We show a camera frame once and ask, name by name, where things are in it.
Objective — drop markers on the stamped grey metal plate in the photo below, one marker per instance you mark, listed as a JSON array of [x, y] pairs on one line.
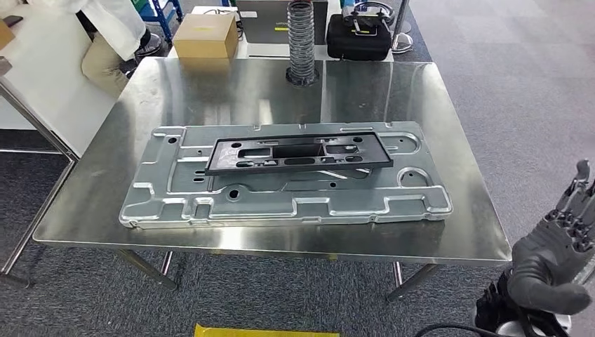
[[279, 200]]

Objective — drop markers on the person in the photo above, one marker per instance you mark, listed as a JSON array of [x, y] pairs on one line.
[[107, 60]]

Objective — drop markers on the blue metal frame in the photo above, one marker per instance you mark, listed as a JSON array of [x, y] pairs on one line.
[[162, 14]]

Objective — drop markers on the black phone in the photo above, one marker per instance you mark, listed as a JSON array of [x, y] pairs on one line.
[[13, 21]]

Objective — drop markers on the stainless steel table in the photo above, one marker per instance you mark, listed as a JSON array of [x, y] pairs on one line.
[[42, 195]]

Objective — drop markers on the white desk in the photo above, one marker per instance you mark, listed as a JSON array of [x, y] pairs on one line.
[[269, 50]]

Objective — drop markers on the yellow floor tape square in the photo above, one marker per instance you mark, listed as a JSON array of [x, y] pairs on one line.
[[260, 332]]

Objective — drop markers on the stainless steel workbench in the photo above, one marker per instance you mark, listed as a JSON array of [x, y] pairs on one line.
[[232, 97]]

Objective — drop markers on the small cardboard box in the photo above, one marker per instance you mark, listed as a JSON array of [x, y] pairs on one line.
[[5, 35]]

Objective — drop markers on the chrome stanchion pole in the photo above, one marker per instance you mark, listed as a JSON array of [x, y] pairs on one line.
[[400, 32]]

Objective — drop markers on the black plastic panel part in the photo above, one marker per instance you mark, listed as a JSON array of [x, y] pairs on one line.
[[362, 163]]

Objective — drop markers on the black carry case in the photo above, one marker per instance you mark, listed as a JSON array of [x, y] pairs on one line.
[[358, 46]]

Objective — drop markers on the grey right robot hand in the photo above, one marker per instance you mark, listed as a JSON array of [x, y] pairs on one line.
[[548, 260]]

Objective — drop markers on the brown cardboard box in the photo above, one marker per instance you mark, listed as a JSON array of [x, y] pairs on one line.
[[204, 37]]

